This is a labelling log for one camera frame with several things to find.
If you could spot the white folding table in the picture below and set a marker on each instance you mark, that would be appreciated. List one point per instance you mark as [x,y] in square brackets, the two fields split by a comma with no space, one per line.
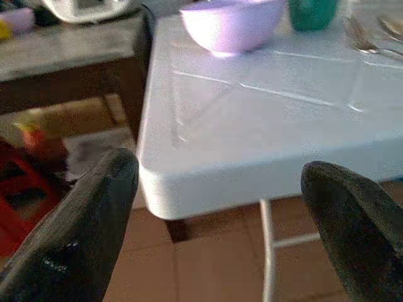
[252,132]

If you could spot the grey wooden table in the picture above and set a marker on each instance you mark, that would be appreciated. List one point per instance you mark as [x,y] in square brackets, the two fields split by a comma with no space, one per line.
[69,53]

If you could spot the red plastic stool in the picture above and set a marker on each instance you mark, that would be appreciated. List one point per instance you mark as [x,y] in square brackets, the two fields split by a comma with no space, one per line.
[22,195]

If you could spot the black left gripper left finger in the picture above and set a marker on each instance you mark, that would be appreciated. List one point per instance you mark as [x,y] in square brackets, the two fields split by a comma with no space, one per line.
[72,232]

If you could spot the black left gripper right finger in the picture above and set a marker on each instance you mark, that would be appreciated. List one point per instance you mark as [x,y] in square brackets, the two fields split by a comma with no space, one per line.
[362,232]

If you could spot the green plastic cup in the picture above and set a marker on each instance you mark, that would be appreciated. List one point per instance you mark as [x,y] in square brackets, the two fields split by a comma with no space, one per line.
[311,15]

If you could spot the yellow packet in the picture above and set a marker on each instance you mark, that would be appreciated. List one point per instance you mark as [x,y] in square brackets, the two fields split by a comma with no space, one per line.
[4,30]

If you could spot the purple packet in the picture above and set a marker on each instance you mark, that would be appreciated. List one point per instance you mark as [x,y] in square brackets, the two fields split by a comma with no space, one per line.
[20,19]

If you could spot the white kitchen appliance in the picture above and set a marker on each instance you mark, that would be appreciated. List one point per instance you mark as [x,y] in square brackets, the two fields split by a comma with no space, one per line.
[88,12]

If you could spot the silver fork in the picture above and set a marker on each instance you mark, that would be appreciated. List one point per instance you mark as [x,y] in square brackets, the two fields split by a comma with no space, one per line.
[365,44]

